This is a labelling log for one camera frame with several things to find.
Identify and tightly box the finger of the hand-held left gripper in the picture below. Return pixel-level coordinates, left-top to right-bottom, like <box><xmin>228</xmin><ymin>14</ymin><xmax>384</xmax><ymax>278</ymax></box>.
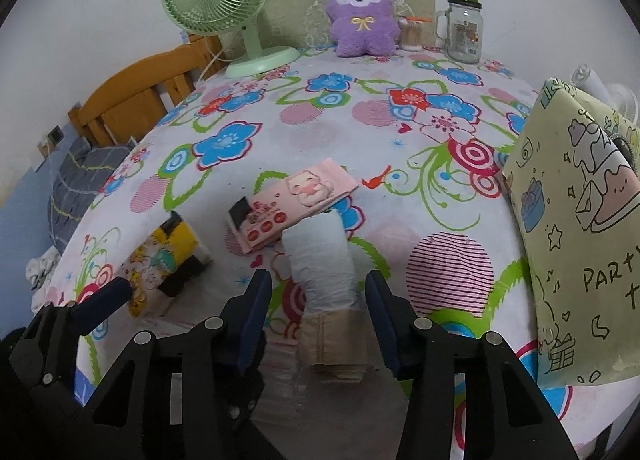
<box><xmin>9</xmin><ymin>277</ymin><xmax>135</xmax><ymax>391</ymax></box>

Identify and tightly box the floral tablecloth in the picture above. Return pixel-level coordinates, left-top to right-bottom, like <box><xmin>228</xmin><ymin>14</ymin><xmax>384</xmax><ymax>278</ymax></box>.
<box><xmin>42</xmin><ymin>42</ymin><xmax>626</xmax><ymax>460</ymax></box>

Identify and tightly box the white fan cable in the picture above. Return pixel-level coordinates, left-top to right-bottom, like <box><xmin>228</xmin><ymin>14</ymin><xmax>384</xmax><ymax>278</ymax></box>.
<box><xmin>199</xmin><ymin>36</ymin><xmax>242</xmax><ymax>76</ymax></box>

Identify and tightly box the grey plaid pillow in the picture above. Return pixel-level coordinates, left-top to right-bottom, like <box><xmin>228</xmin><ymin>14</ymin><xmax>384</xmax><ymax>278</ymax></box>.
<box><xmin>47</xmin><ymin>137</ymin><xmax>151</xmax><ymax>251</ymax></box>

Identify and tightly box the white beige stocking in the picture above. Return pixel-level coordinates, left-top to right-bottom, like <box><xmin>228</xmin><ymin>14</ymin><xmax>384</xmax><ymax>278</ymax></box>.
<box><xmin>281</xmin><ymin>212</ymin><xmax>371</xmax><ymax>386</ymax></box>

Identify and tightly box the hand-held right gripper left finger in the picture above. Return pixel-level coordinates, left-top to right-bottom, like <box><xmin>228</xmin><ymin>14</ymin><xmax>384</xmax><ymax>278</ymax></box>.
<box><xmin>82</xmin><ymin>270</ymin><xmax>281</xmax><ymax>460</ymax></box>

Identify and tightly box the wooden bed headboard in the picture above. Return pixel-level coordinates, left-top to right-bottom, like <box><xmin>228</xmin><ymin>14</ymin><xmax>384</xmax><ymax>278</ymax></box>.
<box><xmin>67</xmin><ymin>34</ymin><xmax>226</xmax><ymax>148</ymax></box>

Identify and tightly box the yellow printed storage box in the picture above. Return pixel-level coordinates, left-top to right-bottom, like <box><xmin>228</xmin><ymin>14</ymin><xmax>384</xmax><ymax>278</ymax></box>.
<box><xmin>501</xmin><ymin>78</ymin><xmax>640</xmax><ymax>388</ymax></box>

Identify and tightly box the pink cartoon packet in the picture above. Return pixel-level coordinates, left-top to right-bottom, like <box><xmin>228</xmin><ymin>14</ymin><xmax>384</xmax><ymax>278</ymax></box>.
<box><xmin>227</xmin><ymin>157</ymin><xmax>361</xmax><ymax>255</ymax></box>

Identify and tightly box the white standing fan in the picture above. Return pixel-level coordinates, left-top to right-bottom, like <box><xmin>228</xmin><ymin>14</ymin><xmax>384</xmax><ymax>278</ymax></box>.
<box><xmin>570</xmin><ymin>64</ymin><xmax>640</xmax><ymax>121</ymax></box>

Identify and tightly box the glass mug jar green lid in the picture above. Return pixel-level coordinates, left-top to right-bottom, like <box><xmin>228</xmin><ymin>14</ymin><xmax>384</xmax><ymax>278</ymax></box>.
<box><xmin>434</xmin><ymin>0</ymin><xmax>483</xmax><ymax>62</ymax></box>

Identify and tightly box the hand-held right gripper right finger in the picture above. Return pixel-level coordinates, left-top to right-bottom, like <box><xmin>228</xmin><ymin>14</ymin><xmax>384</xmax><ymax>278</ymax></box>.
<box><xmin>364</xmin><ymin>270</ymin><xmax>563</xmax><ymax>460</ymax></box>

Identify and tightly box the yellow cartoon tissue packet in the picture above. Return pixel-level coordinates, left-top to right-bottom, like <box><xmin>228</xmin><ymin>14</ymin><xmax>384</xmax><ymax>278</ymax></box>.
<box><xmin>120</xmin><ymin>212</ymin><xmax>213</xmax><ymax>318</ymax></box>

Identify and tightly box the crumpled white cloth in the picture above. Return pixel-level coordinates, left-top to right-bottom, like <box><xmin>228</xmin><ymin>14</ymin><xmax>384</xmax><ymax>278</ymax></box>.
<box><xmin>27</xmin><ymin>246</ymin><xmax>63</xmax><ymax>291</ymax></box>

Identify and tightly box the cotton swab jar orange lid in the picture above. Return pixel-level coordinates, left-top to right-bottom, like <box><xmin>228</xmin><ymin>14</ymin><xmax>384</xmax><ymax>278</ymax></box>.
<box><xmin>397</xmin><ymin>16</ymin><xmax>432</xmax><ymax>51</ymax></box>

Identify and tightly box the purple plush toy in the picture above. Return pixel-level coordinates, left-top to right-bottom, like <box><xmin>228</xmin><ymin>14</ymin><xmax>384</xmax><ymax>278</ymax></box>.
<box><xmin>325</xmin><ymin>0</ymin><xmax>402</xmax><ymax>59</ymax></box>

